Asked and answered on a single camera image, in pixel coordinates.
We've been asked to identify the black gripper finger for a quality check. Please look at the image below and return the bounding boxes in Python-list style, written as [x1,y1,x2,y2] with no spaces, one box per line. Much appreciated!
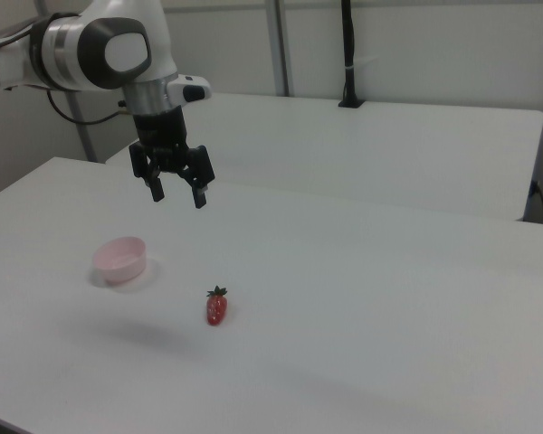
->
[140,153,166,203]
[176,145,216,210]

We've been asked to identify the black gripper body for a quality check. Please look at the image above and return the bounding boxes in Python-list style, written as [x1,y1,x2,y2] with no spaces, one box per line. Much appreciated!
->
[129,106,209,178]

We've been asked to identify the pink bowl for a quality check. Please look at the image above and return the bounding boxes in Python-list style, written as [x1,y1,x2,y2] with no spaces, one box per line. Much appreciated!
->
[91,236,148,286]

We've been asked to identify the red strawberry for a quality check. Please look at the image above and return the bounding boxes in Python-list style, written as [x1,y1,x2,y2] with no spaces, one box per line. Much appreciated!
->
[205,285,230,327]

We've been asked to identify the white side table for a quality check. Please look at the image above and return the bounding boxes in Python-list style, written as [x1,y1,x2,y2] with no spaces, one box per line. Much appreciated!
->
[104,92,543,222]

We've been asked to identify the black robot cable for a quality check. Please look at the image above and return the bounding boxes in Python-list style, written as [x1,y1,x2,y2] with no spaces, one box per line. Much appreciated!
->
[44,90,132,127]

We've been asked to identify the grey partition frame post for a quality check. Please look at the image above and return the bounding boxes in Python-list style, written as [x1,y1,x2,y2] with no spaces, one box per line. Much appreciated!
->
[264,0,295,97]

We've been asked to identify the black camera pole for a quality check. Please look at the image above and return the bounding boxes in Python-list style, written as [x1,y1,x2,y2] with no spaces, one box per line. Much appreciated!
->
[338,0,367,109]

